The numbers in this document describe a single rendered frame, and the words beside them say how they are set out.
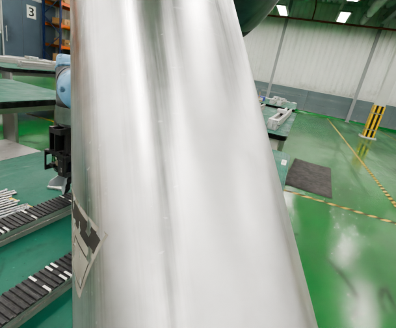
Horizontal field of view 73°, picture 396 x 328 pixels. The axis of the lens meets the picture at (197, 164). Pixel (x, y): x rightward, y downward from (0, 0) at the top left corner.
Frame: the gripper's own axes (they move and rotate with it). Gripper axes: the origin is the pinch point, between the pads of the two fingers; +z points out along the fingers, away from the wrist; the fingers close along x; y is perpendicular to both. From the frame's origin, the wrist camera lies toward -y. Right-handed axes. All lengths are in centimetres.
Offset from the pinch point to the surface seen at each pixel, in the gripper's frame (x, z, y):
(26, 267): 10.6, 3.1, 21.4
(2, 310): 19.2, -0.3, 30.8
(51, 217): 1.2, 2.0, 8.9
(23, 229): 1.2, 1.8, 15.7
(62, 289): 20.8, 1.9, 22.2
